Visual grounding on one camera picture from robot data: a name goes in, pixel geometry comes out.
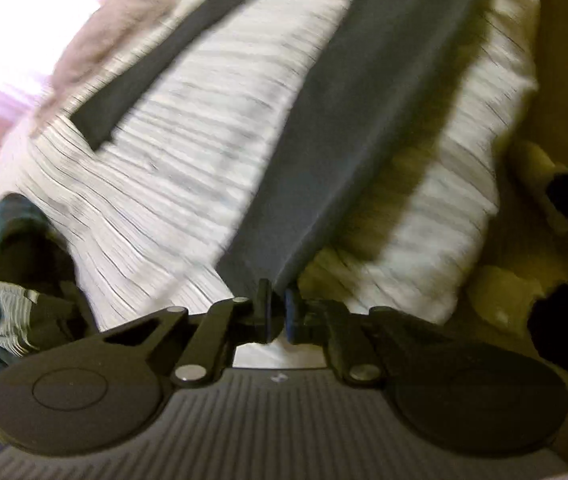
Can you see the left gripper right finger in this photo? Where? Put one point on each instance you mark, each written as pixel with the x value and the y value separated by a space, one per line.
pixel 330 325

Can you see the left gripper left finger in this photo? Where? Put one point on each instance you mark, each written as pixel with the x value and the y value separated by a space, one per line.
pixel 228 324

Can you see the black sweatshirt garment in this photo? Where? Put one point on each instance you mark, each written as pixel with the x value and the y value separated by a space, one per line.
pixel 262 120

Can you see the grey striped bedspread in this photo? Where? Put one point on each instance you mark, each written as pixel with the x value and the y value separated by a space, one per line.
pixel 408 241

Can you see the teal striped shirt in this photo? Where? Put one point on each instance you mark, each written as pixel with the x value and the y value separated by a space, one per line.
pixel 41 305

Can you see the pink folded blanket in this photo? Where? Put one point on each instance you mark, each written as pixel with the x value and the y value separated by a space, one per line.
pixel 108 28

